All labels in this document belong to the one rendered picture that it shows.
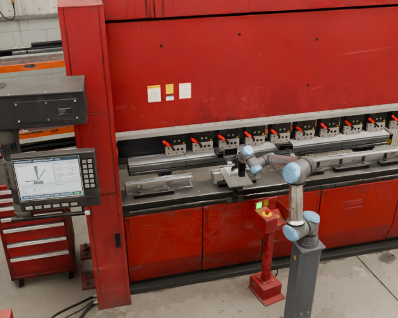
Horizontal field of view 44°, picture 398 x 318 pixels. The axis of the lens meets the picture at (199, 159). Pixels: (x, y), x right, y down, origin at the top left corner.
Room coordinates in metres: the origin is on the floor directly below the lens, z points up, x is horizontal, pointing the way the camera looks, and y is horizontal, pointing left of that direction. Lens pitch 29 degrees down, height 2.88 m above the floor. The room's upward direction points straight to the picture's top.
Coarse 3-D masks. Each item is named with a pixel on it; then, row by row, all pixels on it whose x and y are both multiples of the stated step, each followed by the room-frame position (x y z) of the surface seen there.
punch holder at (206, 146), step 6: (192, 132) 3.14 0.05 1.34; (198, 132) 3.14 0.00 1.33; (204, 132) 3.15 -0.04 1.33; (210, 132) 3.16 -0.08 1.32; (198, 138) 3.14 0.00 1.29; (204, 138) 3.15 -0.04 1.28; (210, 138) 3.16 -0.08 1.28; (192, 144) 3.14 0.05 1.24; (198, 144) 3.14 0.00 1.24; (204, 144) 3.15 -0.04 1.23; (210, 144) 3.16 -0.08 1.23; (192, 150) 3.16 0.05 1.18; (198, 150) 3.14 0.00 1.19; (204, 150) 3.15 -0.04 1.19; (210, 150) 3.16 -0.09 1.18
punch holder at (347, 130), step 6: (360, 114) 3.45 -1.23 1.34; (342, 120) 3.46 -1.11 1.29; (348, 120) 3.42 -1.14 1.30; (354, 120) 3.44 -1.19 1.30; (360, 120) 3.45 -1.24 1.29; (342, 126) 3.45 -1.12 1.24; (348, 126) 3.42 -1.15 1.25; (354, 126) 3.43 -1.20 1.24; (360, 126) 3.45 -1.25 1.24; (342, 132) 3.44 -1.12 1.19; (348, 132) 3.42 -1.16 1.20; (354, 132) 3.44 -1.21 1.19
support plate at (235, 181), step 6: (222, 168) 3.21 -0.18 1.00; (222, 174) 3.12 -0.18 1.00; (228, 174) 3.12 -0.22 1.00; (246, 174) 3.12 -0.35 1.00; (228, 180) 3.03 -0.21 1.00; (234, 180) 3.03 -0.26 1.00; (240, 180) 3.03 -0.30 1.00; (246, 180) 3.03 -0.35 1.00; (234, 186) 2.96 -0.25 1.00; (240, 186) 2.97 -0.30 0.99
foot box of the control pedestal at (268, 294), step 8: (256, 280) 2.95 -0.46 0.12; (256, 288) 2.91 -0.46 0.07; (264, 288) 2.85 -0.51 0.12; (272, 288) 2.87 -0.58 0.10; (280, 288) 2.91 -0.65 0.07; (256, 296) 2.88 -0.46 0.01; (264, 296) 2.84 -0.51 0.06; (272, 296) 2.88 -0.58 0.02; (280, 296) 2.88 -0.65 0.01; (264, 304) 2.80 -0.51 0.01
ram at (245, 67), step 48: (144, 48) 3.06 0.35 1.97; (192, 48) 3.13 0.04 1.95; (240, 48) 3.21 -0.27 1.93; (288, 48) 3.29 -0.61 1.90; (336, 48) 3.38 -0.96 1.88; (384, 48) 3.47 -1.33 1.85; (144, 96) 3.06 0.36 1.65; (192, 96) 3.13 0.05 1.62; (240, 96) 3.22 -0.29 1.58; (288, 96) 3.30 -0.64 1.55; (336, 96) 3.39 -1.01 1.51; (384, 96) 3.49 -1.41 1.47
